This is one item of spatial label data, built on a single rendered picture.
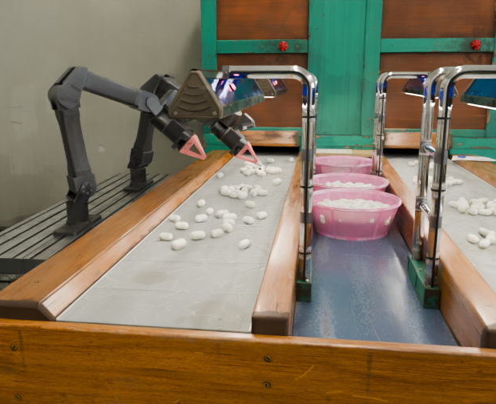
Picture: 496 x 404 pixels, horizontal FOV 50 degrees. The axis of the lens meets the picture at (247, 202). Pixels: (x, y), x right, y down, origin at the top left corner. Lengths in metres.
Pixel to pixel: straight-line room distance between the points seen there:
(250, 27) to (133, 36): 1.08
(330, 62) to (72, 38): 1.72
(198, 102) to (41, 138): 2.96
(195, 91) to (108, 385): 0.46
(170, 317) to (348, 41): 1.89
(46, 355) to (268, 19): 1.97
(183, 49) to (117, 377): 2.70
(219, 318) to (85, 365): 0.21
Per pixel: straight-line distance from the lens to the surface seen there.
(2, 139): 3.84
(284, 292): 0.87
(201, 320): 0.84
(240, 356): 0.79
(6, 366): 0.94
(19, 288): 0.96
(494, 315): 0.87
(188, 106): 0.79
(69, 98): 1.57
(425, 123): 1.16
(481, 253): 1.23
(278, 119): 2.55
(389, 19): 2.56
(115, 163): 3.53
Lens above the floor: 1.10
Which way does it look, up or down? 13 degrees down
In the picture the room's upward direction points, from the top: straight up
